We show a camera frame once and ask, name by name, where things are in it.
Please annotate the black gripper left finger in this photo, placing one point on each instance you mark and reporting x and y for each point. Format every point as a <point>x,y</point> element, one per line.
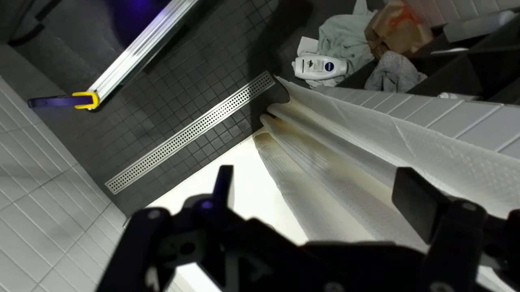
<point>237,255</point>

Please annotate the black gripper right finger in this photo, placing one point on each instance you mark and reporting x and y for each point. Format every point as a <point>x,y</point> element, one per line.
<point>460,236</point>

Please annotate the white shower curtain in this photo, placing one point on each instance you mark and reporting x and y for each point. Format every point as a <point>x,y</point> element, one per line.
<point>333,155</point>

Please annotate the steel linear floor drain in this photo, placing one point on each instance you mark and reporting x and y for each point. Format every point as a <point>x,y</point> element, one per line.
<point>190,132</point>

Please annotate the dark shelf cabinet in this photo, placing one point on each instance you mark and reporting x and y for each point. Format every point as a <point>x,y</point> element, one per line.
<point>484,67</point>

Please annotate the crumpled grey cloth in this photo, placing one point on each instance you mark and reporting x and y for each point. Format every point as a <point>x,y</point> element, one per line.
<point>393,74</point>

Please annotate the white nivea bottle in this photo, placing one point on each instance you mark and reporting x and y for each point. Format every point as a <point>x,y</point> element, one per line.
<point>319,67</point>

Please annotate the aluminium rail with yellow clip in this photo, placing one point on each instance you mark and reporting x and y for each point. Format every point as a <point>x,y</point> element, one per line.
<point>135,54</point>

